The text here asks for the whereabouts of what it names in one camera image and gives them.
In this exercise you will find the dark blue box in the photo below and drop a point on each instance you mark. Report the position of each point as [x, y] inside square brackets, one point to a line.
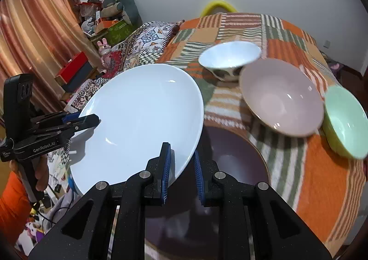
[82, 74]

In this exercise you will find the yellow foam tube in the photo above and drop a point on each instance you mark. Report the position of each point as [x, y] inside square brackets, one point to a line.
[212, 4]

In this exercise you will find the dark purple plate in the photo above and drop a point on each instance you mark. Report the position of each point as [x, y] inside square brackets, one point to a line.
[233, 156]

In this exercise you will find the multicoloured patchwork quilt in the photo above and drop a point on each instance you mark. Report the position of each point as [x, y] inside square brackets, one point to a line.
[126, 53]

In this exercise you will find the grey stuffed toy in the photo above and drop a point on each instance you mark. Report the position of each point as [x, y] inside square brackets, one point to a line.
[126, 4]

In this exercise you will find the orange striped curtain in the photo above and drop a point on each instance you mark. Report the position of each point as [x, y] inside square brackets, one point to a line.
[34, 18]

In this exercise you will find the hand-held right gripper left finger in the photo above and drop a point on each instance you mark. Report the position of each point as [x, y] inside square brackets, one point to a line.
[166, 172]

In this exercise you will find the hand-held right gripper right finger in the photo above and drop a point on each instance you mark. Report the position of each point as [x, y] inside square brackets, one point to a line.
[198, 175]

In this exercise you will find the large white plate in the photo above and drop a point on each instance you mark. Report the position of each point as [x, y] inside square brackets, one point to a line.
[138, 113]

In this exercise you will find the pink bowl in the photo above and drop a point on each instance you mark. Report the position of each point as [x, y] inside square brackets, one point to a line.
[281, 96]

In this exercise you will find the pink bunny toy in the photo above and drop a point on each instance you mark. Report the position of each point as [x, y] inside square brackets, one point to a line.
[104, 50]

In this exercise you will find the red box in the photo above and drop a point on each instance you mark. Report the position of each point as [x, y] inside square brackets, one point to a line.
[72, 66]

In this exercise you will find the purple cloth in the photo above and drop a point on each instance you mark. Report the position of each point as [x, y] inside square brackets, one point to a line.
[335, 66]

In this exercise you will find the person's left forearm orange sleeve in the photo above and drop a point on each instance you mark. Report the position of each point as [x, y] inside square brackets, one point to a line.
[13, 205]

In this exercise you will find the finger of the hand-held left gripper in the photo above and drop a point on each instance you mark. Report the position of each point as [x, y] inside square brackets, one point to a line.
[86, 122]
[67, 117]

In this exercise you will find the green bowl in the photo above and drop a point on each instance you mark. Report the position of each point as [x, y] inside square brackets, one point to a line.
[342, 122]

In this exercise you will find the white wall socket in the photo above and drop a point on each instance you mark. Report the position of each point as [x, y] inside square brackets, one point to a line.
[326, 44]

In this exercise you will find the white spotted bowl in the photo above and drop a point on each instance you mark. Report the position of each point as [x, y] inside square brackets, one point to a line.
[227, 56]

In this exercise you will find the floor clutter pile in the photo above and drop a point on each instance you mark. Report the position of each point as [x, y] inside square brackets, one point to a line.
[57, 179]

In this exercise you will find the orange box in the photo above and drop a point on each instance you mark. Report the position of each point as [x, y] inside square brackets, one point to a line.
[107, 25]

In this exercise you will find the green patterned box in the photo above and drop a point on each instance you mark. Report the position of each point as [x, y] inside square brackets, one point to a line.
[115, 33]

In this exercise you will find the person's left hand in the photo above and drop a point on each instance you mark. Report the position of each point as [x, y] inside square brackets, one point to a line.
[42, 173]

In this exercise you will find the blue patterned pillow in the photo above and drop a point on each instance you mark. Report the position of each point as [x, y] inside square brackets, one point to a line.
[156, 38]

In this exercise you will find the orange striped patchwork blanket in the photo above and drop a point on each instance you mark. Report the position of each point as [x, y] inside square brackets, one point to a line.
[325, 191]

